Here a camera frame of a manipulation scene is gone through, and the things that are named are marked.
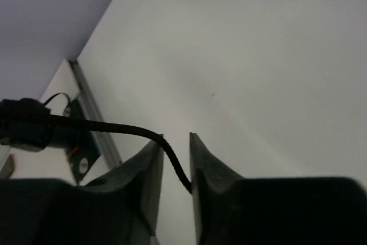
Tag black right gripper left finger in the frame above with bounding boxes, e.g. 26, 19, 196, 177
1, 141, 163, 244

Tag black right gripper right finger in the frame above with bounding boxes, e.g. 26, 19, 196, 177
189, 133, 366, 244

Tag black headphone cable with plugs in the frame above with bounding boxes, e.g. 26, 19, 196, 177
0, 98, 193, 196

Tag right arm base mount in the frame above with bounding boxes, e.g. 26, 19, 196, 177
43, 92, 100, 184

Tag metal rail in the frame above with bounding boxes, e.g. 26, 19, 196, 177
67, 60, 122, 169

